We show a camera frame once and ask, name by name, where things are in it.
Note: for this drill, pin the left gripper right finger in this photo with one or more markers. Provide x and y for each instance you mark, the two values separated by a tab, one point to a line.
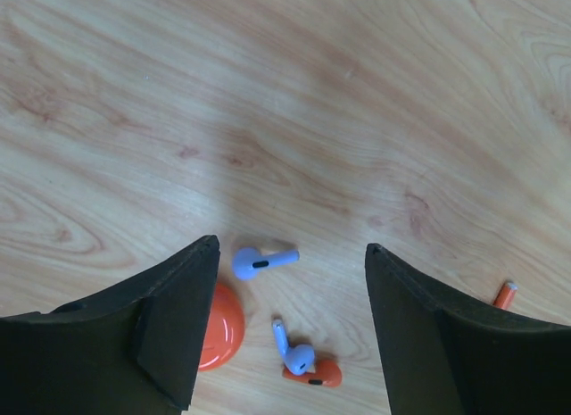
445	352

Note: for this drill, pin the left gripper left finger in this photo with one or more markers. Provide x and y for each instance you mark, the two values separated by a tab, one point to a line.
132	348

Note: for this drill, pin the orange earbud top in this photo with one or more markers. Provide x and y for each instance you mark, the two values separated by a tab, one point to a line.
505	295

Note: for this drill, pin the orange earbud under purple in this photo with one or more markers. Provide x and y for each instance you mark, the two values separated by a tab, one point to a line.
326	373

